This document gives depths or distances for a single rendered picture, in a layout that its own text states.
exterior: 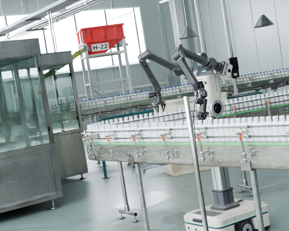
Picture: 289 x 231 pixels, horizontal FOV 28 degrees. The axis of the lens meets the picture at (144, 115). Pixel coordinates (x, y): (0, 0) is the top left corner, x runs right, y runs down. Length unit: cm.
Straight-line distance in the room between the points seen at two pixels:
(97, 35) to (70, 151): 266
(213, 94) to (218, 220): 111
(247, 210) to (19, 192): 355
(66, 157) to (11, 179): 255
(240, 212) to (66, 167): 543
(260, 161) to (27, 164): 451
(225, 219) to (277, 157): 143
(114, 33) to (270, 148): 821
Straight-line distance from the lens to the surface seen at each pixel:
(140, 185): 527
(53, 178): 801
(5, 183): 776
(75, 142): 1026
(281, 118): 377
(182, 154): 457
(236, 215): 519
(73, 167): 1025
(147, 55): 521
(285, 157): 376
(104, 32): 1170
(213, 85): 521
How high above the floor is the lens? 149
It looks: 3 degrees down
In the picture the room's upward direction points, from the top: 9 degrees counter-clockwise
